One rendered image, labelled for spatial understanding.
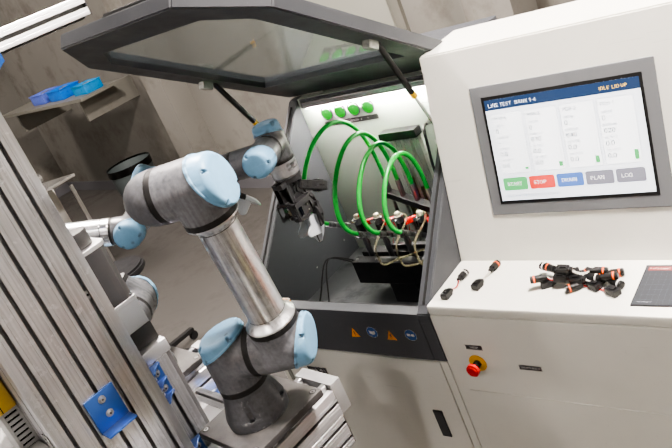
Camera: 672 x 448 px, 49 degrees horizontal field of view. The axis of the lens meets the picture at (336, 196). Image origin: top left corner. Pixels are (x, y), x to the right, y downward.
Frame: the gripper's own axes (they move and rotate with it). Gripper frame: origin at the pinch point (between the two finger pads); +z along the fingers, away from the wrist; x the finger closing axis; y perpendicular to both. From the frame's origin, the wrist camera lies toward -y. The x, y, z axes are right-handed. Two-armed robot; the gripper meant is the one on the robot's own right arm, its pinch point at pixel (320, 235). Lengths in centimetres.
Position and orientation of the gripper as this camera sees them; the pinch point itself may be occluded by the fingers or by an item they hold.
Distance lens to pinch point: 200.6
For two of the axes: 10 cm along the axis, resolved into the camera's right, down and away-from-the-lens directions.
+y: -5.4, 5.0, -6.7
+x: 7.5, -0.6, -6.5
